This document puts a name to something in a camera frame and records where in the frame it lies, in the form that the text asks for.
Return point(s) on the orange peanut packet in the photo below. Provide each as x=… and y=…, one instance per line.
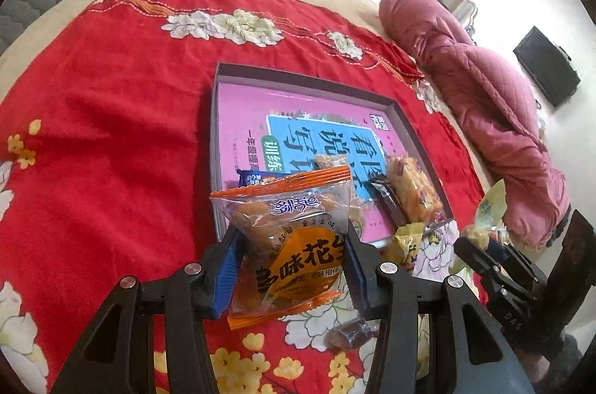
x=298, y=254

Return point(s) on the green yellow snack packet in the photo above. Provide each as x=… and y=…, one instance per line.
x=489, y=205

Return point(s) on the yellow candy packet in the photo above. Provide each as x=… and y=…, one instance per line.
x=405, y=245

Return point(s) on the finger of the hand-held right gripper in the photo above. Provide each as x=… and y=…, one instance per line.
x=493, y=277
x=521, y=263

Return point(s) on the clear bread packet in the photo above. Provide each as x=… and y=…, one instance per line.
x=412, y=189

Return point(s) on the pink and blue book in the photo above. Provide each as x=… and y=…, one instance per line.
x=298, y=114

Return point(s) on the brown chocolate bar packet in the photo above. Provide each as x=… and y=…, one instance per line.
x=389, y=201

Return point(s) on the pink quilt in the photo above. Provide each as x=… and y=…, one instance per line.
x=475, y=96

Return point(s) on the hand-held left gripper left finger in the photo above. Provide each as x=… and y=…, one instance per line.
x=226, y=277

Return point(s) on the red floral blanket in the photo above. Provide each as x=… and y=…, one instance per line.
x=116, y=119

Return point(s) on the grey cardboard box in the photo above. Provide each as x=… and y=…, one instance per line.
x=213, y=142

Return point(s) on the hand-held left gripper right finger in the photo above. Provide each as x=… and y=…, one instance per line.
x=357, y=277

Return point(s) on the small cake packet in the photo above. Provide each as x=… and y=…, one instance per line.
x=328, y=162

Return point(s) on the brown wrapped candy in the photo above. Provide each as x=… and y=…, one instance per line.
x=349, y=332

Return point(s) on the black television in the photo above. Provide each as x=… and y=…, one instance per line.
x=547, y=66

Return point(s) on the blue snack packet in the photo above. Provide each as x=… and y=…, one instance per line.
x=256, y=179

